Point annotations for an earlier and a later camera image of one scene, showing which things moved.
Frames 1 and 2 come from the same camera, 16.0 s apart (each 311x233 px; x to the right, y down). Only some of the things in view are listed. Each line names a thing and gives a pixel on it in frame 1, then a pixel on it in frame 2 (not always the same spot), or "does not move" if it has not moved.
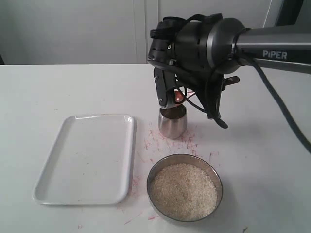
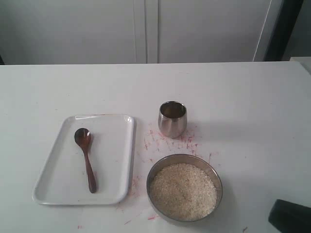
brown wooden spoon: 179,96 → 82,136
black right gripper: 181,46 → 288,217
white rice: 183,192 does not move
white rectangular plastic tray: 91,162 does not move
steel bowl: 184,188 does not move
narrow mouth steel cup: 172,121 does not move
